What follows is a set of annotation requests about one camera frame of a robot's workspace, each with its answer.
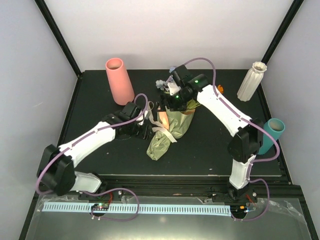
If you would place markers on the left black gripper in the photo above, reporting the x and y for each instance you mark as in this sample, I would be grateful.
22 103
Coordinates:
145 133

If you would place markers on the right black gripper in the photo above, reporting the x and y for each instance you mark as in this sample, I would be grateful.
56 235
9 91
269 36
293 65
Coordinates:
170 104

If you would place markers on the cream printed ribbon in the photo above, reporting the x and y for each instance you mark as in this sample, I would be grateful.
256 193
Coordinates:
160 126

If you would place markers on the green and orange wrapping paper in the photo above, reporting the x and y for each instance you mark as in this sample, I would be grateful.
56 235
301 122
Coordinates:
179 124

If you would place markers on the blue artificial flower bunch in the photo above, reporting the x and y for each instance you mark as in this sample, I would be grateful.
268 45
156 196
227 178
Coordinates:
162 84

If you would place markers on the orange artificial flower bunch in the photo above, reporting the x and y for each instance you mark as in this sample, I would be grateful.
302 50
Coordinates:
220 89

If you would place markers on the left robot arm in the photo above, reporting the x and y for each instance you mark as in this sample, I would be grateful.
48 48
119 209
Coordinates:
60 176

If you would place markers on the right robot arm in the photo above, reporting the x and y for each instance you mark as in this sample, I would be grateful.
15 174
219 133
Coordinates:
246 136

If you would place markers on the pink ceramic vase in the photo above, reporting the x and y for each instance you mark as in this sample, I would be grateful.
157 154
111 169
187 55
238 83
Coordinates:
119 81

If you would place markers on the white ribbed vase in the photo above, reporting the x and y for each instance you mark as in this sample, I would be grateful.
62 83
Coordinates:
251 81

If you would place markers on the teal cylindrical vase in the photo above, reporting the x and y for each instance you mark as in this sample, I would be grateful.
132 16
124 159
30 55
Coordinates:
275 128

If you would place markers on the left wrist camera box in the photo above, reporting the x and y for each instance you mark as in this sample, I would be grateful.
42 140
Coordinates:
144 117

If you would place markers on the white slotted cable duct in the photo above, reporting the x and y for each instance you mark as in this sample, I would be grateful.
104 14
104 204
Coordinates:
120 208

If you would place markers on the right black frame post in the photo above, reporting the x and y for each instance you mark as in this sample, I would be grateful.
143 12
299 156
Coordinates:
283 27

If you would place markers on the black frame post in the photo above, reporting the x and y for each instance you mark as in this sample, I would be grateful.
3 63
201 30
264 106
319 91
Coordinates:
283 27
47 15

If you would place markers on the left black frame post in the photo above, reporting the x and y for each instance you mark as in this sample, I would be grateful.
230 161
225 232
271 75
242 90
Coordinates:
47 15

